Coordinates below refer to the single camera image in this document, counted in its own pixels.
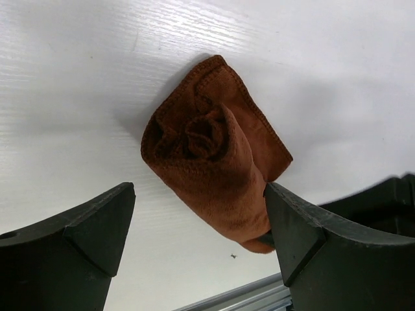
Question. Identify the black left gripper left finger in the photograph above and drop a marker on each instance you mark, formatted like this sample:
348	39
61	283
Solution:
67	261

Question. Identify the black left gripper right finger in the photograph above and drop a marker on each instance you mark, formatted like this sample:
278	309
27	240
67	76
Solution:
331	263

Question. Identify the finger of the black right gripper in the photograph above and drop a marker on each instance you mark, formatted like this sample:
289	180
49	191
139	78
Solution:
387	206

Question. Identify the brown towel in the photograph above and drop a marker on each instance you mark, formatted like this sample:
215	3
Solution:
214	148

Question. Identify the aluminium mounting rail frame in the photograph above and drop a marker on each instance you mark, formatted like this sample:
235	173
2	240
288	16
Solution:
268	293

